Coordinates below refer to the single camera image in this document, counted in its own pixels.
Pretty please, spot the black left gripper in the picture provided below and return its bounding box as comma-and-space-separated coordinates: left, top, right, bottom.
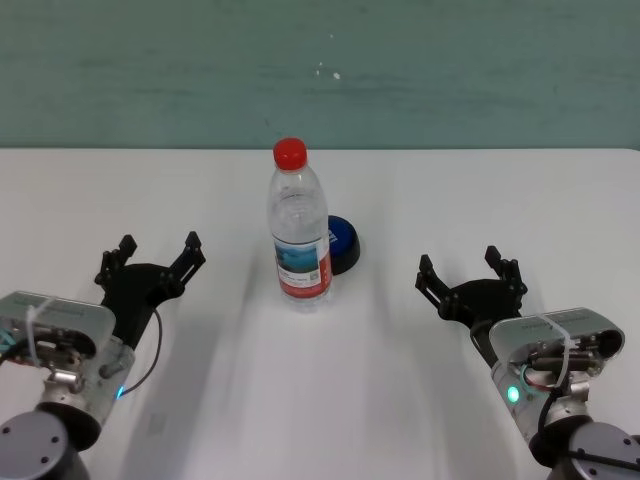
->
94, 230, 207, 351

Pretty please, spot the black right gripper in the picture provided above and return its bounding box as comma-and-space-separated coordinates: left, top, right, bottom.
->
414, 245, 529, 369

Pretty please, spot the blue button black base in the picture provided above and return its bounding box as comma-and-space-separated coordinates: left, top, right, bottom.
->
327, 214, 362, 276

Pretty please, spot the clear water bottle red cap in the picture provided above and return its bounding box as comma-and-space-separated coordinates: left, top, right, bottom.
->
268, 137, 335, 315

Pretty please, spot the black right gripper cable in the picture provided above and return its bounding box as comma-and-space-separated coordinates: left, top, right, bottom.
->
468, 320, 499, 369

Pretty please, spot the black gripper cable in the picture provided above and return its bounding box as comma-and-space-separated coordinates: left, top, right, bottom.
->
468, 320, 499, 369
118, 308, 165, 399

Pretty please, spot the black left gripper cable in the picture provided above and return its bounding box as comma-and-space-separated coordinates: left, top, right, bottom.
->
118, 308, 165, 399

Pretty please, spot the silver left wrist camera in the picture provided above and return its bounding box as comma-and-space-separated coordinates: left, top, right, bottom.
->
0, 291, 116, 372

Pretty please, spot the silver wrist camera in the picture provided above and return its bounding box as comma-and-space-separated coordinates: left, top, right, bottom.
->
0, 291, 116, 372
488, 306, 626, 387

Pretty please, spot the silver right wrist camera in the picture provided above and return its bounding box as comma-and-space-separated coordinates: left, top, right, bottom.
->
488, 306, 626, 387

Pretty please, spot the white right camera zip tie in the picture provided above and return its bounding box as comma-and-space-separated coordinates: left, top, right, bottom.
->
535, 313, 572, 397

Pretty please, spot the white camera zip tie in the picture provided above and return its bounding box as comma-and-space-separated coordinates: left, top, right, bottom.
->
25, 298, 57, 370
535, 313, 572, 397

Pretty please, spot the white left camera zip tie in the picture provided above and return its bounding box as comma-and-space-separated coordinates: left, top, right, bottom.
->
25, 298, 57, 370

